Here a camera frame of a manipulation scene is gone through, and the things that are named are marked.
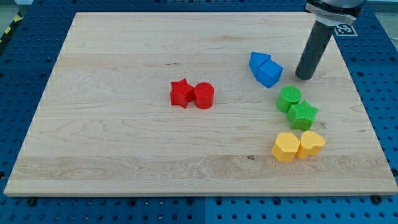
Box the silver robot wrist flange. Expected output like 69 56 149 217
305 0 367 26

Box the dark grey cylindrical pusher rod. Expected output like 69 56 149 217
295 21 335 80

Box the blue cube block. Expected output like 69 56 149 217
256 60 283 88

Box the blue triangle block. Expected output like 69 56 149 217
249 52 271 77

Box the black white fiducial tag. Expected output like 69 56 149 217
335 24 358 37

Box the green cylinder block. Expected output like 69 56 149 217
276 86 302 113

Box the green star block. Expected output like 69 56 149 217
287 100 318 131

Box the yellow heart block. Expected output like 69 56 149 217
297 131 326 159

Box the yellow hexagon block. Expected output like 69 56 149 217
271 133 300 162

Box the red cylinder block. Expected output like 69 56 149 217
194 82 215 110

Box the red star block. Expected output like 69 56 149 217
170 78 194 108

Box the black board stop bolt right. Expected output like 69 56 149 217
371 195 383 205

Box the black board stop bolt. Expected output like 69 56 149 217
371 195 383 205
26 197 37 207

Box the wooden board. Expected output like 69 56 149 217
4 12 397 197

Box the black board stop bolt left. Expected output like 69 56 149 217
26 197 37 207

